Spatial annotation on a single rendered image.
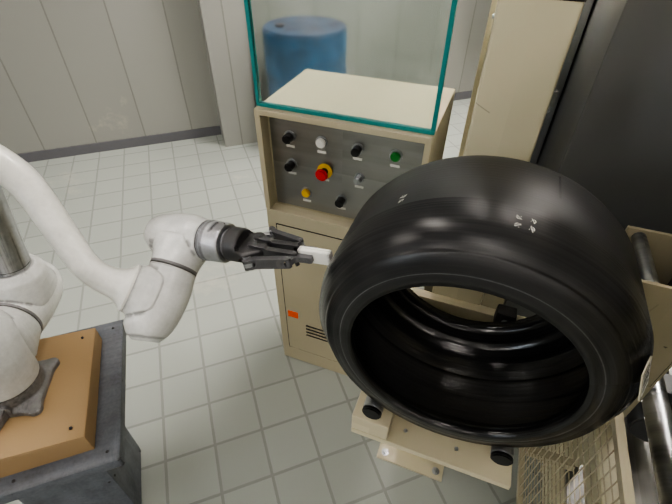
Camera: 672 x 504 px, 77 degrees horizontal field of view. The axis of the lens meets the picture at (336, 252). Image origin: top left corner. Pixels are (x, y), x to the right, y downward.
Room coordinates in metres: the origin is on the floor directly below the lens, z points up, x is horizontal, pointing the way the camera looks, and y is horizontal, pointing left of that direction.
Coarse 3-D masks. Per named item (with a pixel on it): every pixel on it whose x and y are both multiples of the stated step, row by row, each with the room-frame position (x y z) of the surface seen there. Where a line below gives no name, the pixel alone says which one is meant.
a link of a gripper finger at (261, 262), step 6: (246, 258) 0.63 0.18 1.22; (252, 258) 0.62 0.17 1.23; (258, 258) 0.62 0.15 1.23; (264, 258) 0.62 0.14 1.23; (270, 258) 0.62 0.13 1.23; (276, 258) 0.62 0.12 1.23; (282, 258) 0.62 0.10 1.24; (288, 258) 0.61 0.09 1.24; (246, 264) 0.61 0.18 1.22; (258, 264) 0.62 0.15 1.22; (264, 264) 0.62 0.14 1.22; (270, 264) 0.61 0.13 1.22; (276, 264) 0.61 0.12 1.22; (282, 264) 0.61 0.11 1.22; (246, 270) 0.61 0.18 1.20
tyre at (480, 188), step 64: (384, 192) 0.65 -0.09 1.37; (448, 192) 0.55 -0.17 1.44; (512, 192) 0.53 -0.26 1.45; (576, 192) 0.56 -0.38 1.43; (384, 256) 0.48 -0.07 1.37; (448, 256) 0.44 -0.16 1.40; (512, 256) 0.42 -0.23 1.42; (576, 256) 0.42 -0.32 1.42; (320, 320) 0.54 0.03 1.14; (384, 320) 0.68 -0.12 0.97; (448, 320) 0.68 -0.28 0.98; (576, 320) 0.37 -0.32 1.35; (640, 320) 0.38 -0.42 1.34; (384, 384) 0.47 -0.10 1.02; (448, 384) 0.54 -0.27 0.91; (512, 384) 0.52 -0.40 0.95; (576, 384) 0.46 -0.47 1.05
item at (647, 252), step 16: (640, 240) 0.73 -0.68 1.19; (656, 240) 0.75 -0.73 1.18; (640, 256) 0.68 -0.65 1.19; (656, 256) 0.74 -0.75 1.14; (640, 272) 0.64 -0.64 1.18; (656, 272) 0.63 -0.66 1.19; (656, 288) 0.58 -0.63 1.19; (656, 304) 0.58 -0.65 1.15; (656, 320) 0.57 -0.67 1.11; (656, 336) 0.56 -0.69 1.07; (656, 352) 0.56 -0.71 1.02; (656, 368) 0.55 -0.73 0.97
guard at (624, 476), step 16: (624, 432) 0.39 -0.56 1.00; (544, 448) 0.56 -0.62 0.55; (576, 448) 0.45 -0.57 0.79; (608, 448) 0.38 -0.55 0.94; (624, 448) 0.36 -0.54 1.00; (544, 464) 0.51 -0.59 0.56; (624, 464) 0.33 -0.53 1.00; (528, 480) 0.52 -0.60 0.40; (544, 480) 0.47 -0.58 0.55; (560, 480) 0.42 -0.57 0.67; (624, 480) 0.30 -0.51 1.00; (528, 496) 0.48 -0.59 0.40; (544, 496) 0.42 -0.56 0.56; (560, 496) 0.39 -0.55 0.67; (592, 496) 0.33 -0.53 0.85; (624, 496) 0.27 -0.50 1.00
